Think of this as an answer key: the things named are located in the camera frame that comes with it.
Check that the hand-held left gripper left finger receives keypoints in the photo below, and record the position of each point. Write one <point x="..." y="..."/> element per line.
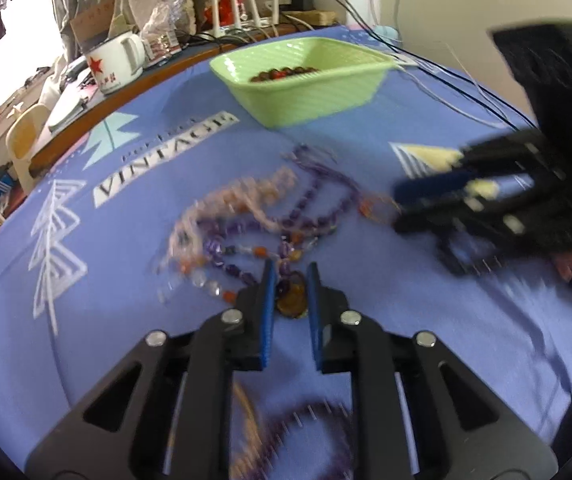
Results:
<point x="267" y="310"/>

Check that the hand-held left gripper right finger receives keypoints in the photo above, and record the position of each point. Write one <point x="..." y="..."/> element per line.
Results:
<point x="314" y="310"/>

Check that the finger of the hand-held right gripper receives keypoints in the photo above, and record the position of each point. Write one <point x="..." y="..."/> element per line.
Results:
<point x="490" y="225"/>
<point x="430" y="187"/>

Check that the green plastic basket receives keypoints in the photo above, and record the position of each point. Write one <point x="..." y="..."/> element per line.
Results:
<point x="306" y="95"/>

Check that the person's right hand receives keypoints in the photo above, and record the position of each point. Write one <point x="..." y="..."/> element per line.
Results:
<point x="568" y="265"/>

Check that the light blue small object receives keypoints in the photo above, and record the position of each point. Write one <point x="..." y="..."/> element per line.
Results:
<point x="388" y="34"/>

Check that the beige power strip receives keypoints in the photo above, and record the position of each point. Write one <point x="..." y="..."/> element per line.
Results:
<point x="316" y="17"/>

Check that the red packet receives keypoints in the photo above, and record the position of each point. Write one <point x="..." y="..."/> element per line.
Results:
<point x="231" y="5"/>

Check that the white paper stack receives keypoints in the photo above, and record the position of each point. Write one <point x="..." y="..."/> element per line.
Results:
<point x="66" y="105"/>

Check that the white enamel mug red star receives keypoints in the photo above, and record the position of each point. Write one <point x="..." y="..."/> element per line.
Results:
<point x="116" y="65"/>

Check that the blue striped shoe box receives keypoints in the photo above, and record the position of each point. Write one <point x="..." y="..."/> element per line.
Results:
<point x="3" y="187"/>

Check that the cream chair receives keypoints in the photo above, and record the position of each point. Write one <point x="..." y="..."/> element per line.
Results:
<point x="23" y="140"/>

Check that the clear plastic bag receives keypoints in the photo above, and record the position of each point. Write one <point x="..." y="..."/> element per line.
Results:
<point x="166" y="25"/>

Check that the cardboard box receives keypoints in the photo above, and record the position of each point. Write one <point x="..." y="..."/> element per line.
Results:
<point x="96" y="20"/>

